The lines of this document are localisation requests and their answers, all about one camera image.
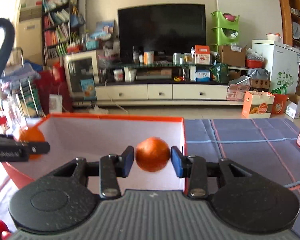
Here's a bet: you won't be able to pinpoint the orange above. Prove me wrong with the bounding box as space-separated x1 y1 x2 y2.
135 137 171 172
18 126 47 160

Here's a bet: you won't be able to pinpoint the orange cardboard box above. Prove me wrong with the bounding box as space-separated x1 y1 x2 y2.
3 113 185 189

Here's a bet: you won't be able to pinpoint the white paper bag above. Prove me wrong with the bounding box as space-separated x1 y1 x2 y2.
49 94 63 114

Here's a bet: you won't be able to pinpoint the blue plaid bed sheet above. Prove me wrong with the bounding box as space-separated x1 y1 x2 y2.
185 118 300 237

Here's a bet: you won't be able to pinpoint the red shopping bag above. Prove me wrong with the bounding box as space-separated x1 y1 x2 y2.
35 62 73 115

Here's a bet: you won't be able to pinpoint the white tv stand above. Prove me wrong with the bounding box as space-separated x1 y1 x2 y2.
72 63 253 106

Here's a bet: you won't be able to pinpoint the orange fruit gift box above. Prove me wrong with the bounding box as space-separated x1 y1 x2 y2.
242 91 275 119

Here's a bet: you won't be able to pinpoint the white glass door cabinet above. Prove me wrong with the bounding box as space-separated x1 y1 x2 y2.
63 50 100 101

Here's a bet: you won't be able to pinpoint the brown cardboard box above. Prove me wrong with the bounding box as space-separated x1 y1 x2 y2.
218 45 246 67

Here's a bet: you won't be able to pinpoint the white chest freezer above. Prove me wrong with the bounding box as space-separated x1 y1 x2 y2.
252 40 300 94

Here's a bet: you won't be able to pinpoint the black flat television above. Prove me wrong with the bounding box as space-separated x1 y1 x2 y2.
117 3 207 63

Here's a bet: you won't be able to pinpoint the green stacked storage bins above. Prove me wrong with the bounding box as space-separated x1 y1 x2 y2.
210 11 240 52

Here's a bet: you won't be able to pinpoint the dark bookshelf left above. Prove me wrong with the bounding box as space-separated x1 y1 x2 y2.
42 0 87 66

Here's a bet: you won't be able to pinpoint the black curved cable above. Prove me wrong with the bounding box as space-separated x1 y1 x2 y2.
0 17 16 97

